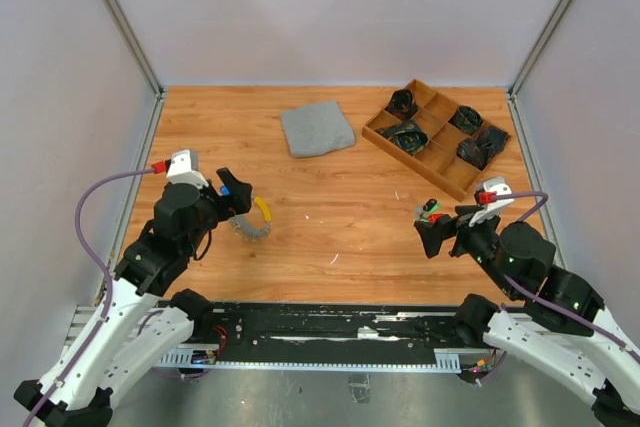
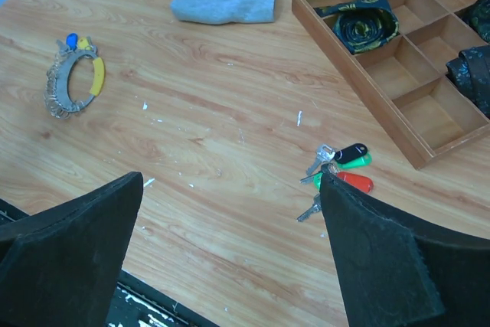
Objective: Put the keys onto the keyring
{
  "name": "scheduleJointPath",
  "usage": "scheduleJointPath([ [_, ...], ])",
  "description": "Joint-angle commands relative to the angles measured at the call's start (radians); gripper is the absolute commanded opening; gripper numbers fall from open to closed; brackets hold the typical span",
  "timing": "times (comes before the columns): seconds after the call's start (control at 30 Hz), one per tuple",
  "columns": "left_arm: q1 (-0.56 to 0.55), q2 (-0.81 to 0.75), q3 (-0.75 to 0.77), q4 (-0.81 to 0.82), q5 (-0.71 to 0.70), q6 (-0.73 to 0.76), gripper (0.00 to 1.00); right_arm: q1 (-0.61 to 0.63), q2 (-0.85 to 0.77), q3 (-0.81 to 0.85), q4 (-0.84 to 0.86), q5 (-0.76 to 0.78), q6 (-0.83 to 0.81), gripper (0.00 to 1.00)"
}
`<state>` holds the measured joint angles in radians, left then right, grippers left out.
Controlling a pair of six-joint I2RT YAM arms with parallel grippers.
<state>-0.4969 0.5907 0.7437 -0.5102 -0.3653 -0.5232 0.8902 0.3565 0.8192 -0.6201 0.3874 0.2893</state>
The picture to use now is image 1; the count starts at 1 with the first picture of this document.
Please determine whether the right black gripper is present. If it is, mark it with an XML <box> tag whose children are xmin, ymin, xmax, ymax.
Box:
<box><xmin>414</xmin><ymin>202</ymin><xmax>518</xmax><ymax>296</ymax></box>

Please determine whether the green capped key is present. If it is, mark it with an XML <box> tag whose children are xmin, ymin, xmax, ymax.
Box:
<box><xmin>414</xmin><ymin>202</ymin><xmax>440</xmax><ymax>223</ymax></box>

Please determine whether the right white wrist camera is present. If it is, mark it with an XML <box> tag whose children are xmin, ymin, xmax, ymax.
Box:
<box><xmin>469</xmin><ymin>176</ymin><xmax>515</xmax><ymax>226</ymax></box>

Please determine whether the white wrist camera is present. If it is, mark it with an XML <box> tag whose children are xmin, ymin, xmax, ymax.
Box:
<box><xmin>469</xmin><ymin>176</ymin><xmax>515</xmax><ymax>226</ymax></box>
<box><xmin>166</xmin><ymin>149</ymin><xmax>209</xmax><ymax>189</ymax></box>

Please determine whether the red capped key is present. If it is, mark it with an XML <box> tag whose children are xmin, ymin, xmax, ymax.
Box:
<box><xmin>427</xmin><ymin>213</ymin><xmax>445</xmax><ymax>223</ymax></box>

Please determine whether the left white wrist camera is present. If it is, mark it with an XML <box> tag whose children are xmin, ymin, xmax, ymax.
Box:
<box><xmin>166</xmin><ymin>149</ymin><xmax>209</xmax><ymax>189</ymax></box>

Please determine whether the folded grey cloth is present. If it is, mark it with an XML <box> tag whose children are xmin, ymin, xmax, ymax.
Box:
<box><xmin>280</xmin><ymin>100</ymin><xmax>356</xmax><ymax>158</ymax></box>

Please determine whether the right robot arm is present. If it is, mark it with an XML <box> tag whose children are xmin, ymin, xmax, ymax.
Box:
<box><xmin>414</xmin><ymin>201</ymin><xmax>639</xmax><ymax>426</ymax></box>

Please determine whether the black capped key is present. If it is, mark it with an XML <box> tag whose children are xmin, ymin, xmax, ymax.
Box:
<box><xmin>423</xmin><ymin>198</ymin><xmax>437</xmax><ymax>212</ymax></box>

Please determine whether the rolled dark tie top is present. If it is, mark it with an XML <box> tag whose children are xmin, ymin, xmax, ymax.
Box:
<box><xmin>385</xmin><ymin>89</ymin><xmax>418</xmax><ymax>121</ymax></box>

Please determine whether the rolled dark tie lower right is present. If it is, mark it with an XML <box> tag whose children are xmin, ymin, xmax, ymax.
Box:
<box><xmin>456</xmin><ymin>126</ymin><xmax>510</xmax><ymax>170</ymax></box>

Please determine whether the rolled dark tie centre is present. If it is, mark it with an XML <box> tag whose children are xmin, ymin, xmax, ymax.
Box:
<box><xmin>376</xmin><ymin>120</ymin><xmax>429</xmax><ymax>156</ymax></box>

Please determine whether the wooden compartment tray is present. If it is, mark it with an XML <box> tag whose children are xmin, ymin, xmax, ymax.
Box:
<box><xmin>361</xmin><ymin>79</ymin><xmax>521</xmax><ymax>201</ymax></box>

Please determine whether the rolled dark tie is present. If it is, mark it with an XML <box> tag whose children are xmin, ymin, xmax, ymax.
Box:
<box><xmin>449</xmin><ymin>105</ymin><xmax>483</xmax><ymax>136</ymax></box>
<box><xmin>376</xmin><ymin>120</ymin><xmax>429</xmax><ymax>156</ymax></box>
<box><xmin>456</xmin><ymin>126</ymin><xmax>510</xmax><ymax>170</ymax></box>
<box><xmin>385</xmin><ymin>89</ymin><xmax>418</xmax><ymax>121</ymax></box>

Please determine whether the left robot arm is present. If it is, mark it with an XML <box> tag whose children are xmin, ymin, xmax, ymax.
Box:
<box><xmin>14</xmin><ymin>163</ymin><xmax>252</xmax><ymax>426</ymax></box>

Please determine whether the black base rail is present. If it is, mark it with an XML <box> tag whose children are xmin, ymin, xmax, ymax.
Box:
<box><xmin>185</xmin><ymin>302</ymin><xmax>489</xmax><ymax>369</ymax></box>

